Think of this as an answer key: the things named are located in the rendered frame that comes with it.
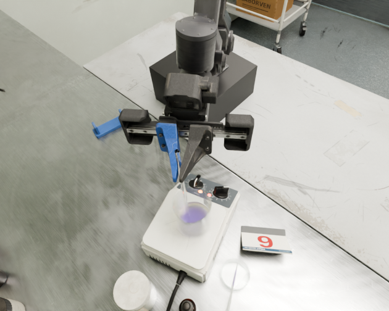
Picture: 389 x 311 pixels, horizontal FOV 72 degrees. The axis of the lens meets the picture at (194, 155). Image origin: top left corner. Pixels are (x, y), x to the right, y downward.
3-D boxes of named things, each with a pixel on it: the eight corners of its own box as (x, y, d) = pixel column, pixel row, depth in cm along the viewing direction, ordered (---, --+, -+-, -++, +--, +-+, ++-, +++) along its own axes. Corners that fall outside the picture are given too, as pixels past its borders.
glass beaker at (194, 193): (181, 204, 51) (176, 182, 44) (214, 209, 50) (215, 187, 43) (173, 240, 47) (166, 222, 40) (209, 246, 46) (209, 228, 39)
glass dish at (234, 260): (254, 273, 51) (256, 271, 49) (238, 298, 49) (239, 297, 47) (231, 255, 53) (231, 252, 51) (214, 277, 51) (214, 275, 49)
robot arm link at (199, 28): (183, 60, 51) (183, -7, 41) (225, 66, 50) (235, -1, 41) (168, 100, 45) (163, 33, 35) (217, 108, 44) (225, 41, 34)
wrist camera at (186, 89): (169, 93, 41) (163, 55, 35) (218, 97, 40) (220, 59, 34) (160, 123, 38) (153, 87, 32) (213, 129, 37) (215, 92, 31)
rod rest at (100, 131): (125, 115, 78) (121, 106, 75) (130, 122, 76) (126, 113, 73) (92, 131, 75) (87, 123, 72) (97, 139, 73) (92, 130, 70)
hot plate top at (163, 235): (171, 188, 54) (171, 186, 53) (228, 211, 50) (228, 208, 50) (140, 243, 48) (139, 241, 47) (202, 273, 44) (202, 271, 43)
